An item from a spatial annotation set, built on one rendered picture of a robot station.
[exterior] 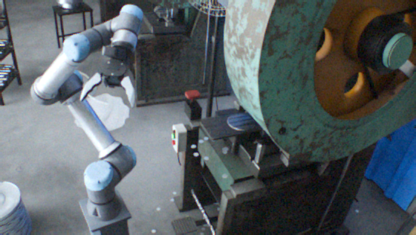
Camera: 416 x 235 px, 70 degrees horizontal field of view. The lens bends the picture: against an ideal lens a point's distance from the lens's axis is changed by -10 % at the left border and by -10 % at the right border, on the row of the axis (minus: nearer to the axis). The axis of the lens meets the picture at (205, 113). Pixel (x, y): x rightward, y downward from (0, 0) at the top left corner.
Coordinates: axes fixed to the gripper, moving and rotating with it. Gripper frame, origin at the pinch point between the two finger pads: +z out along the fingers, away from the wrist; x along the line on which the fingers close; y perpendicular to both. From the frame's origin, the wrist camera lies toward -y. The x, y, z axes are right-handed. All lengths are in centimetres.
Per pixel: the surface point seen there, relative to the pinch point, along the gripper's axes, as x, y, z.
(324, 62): -59, -9, -17
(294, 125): -52, -3, 1
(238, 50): -33.4, -16.7, -11.0
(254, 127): -50, 49, -19
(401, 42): -75, -23, -18
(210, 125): -31, 49, -17
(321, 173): -85, 59, -4
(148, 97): 22, 188, -92
